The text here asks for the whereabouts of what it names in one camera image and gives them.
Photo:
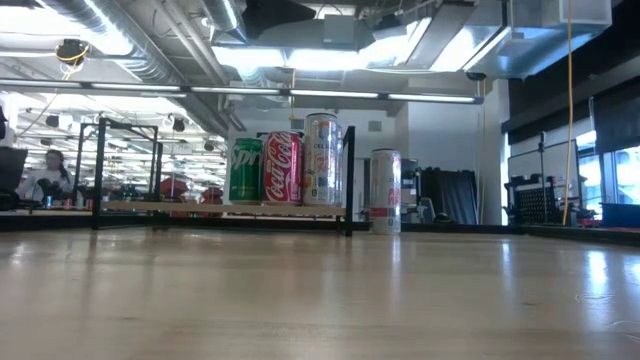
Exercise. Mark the white Celsius tall can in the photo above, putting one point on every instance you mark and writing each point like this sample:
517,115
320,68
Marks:
320,160

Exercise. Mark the red Coca-Cola can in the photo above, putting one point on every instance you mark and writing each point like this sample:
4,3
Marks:
282,170

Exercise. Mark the white Celsius Peach Vibe can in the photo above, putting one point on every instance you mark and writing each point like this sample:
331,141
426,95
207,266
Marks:
385,190

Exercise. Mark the green Sprite can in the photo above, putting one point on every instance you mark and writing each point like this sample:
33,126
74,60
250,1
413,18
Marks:
246,172

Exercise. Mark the long ceiling light bar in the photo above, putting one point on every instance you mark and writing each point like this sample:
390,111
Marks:
325,93

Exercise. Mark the red chair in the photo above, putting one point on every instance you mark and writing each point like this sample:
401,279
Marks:
173,190
212,195

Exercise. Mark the black clamp knob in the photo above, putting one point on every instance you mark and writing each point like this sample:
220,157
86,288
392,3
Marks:
442,218

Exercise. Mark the black fabric panel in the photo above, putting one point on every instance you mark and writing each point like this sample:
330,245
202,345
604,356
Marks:
452,197

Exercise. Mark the black perforated rack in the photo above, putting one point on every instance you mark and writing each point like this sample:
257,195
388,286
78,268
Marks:
532,205

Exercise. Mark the black tripod stand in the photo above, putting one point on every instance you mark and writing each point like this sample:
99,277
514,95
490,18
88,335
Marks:
542,175

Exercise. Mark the person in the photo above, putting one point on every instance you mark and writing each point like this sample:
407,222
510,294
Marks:
47,177

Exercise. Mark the dark storage bin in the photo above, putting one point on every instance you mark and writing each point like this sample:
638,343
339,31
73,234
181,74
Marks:
621,215

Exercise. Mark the black monitor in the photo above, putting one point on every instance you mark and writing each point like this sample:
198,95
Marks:
11,175

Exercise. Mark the grey wall vent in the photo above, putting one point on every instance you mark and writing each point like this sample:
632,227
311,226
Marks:
374,125

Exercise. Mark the wooden shelf with black frame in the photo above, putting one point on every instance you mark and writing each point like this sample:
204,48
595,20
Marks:
200,207

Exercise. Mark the black aluminium rig frame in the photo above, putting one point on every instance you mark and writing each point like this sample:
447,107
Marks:
475,229

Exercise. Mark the black dome security camera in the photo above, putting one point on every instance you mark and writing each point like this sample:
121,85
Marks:
475,76

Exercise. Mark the large rectangular metal duct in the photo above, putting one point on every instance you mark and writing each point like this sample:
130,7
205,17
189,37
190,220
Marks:
450,35

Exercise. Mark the silver round ventilation duct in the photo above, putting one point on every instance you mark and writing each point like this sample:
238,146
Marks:
145,60

